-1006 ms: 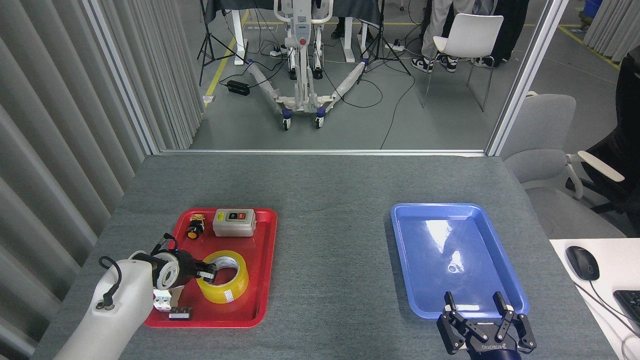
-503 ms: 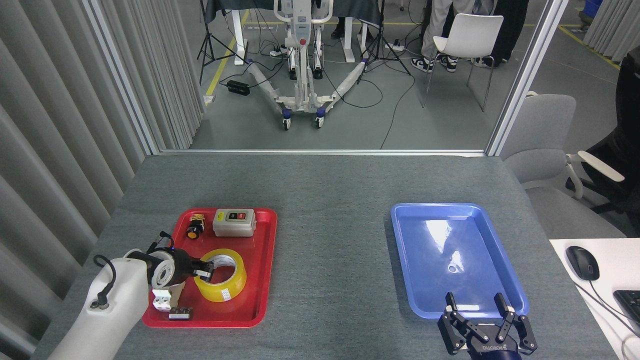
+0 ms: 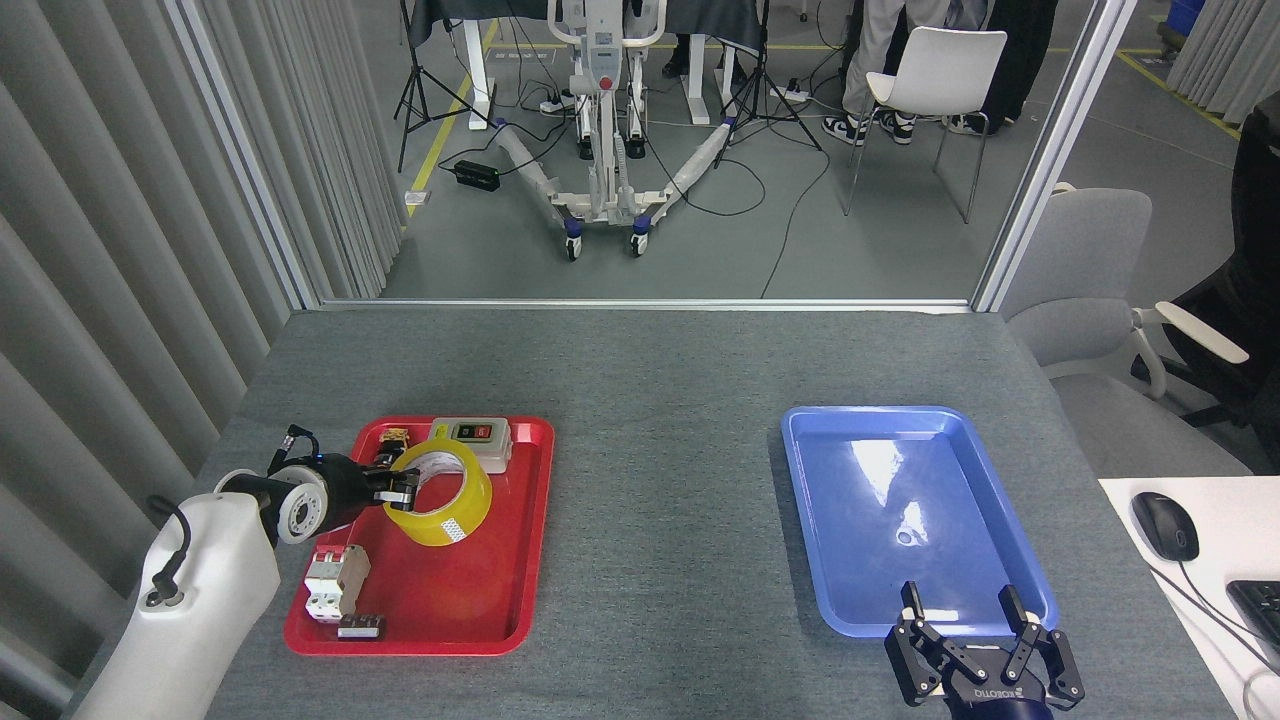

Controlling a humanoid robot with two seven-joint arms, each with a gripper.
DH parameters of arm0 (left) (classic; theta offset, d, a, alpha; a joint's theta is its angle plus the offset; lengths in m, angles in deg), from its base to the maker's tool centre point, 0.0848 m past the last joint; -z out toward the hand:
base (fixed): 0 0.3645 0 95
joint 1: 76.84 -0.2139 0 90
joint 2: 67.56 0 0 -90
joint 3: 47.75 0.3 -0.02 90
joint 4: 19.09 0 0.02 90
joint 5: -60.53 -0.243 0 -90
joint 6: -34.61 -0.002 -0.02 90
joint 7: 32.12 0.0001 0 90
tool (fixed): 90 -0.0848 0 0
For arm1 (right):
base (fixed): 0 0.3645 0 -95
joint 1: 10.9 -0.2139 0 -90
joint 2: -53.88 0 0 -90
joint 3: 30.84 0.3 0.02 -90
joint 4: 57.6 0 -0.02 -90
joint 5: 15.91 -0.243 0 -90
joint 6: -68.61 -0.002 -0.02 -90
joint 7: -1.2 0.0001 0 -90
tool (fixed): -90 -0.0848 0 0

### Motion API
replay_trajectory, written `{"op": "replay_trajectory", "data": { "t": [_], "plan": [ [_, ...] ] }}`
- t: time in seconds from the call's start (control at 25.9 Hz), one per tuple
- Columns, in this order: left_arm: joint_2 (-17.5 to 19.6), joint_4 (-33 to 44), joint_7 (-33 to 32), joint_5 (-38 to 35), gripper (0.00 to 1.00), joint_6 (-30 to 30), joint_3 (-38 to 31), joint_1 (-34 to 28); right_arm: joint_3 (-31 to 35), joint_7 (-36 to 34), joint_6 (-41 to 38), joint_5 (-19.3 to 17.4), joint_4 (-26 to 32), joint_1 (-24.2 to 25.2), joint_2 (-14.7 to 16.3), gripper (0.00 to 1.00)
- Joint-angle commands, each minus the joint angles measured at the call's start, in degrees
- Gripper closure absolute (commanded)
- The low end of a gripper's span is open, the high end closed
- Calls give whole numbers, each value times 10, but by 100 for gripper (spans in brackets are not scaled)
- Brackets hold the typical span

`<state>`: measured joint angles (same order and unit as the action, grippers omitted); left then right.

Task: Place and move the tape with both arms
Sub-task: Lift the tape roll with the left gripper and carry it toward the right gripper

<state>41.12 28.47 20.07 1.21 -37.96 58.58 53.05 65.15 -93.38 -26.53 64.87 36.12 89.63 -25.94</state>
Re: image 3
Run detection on white desk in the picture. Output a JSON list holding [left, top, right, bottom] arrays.
[[1098, 476, 1280, 720]]

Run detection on grey curtain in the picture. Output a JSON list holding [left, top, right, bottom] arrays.
[[1165, 0, 1280, 126], [0, 0, 411, 720]]

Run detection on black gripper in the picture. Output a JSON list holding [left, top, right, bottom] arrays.
[[318, 454, 421, 523], [885, 582, 1085, 720]]

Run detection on person's feet behind table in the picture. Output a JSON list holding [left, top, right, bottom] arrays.
[[658, 33, 753, 79]]

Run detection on red plastic tray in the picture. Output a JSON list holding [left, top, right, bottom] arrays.
[[283, 415, 556, 658]]

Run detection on blue plastic tray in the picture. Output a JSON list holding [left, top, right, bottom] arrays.
[[780, 405, 1060, 639]]

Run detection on black keyboard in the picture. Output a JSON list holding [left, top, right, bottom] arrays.
[[1226, 580, 1280, 673]]

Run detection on black office chair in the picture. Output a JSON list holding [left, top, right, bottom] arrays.
[[1130, 105, 1280, 476]]

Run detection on white circuit breaker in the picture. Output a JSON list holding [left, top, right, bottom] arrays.
[[305, 545, 371, 623]]

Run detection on black computer mouse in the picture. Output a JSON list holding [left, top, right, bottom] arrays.
[[1131, 492, 1200, 562]]

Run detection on black tripod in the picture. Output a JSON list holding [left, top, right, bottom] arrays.
[[393, 0, 496, 173], [715, 0, 823, 169]]

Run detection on black-covered table white legs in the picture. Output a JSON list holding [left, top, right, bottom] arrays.
[[405, 0, 771, 131]]

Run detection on white stand on wheels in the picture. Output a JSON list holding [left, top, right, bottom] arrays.
[[495, 0, 736, 263]]

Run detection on yellow tape roll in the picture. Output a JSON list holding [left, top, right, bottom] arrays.
[[383, 437, 493, 547]]

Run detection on black mouse cable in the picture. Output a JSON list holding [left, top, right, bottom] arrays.
[[1150, 560, 1280, 720]]

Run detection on white two-button switch box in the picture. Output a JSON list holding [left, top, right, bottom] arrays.
[[430, 417, 513, 474]]

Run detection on white plastic chair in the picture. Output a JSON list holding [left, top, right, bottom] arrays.
[[843, 27, 1008, 225]]

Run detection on person in chair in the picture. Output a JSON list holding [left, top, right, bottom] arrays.
[[822, 0, 991, 147]]

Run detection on silver table edge rail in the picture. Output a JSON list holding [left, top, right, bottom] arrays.
[[318, 297, 976, 313]]

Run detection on silver post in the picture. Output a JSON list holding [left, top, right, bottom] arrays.
[[165, 0, 323, 311], [972, 0, 1141, 313]]

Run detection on standing person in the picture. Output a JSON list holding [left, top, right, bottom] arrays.
[[940, 0, 1059, 136]]

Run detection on grey office chair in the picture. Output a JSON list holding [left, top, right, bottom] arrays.
[[1000, 183, 1251, 479]]

